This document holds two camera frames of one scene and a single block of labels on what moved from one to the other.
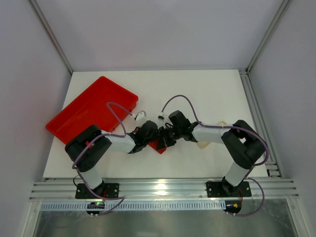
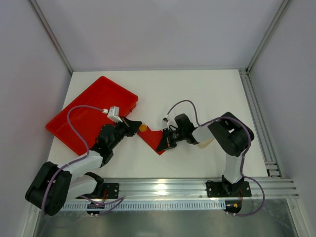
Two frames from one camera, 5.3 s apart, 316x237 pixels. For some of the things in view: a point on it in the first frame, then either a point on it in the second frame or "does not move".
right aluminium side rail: [271, 163] does not move
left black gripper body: [153, 139] -> [127, 127]
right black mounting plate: [217, 189] does not move
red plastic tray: [90, 108] does not move
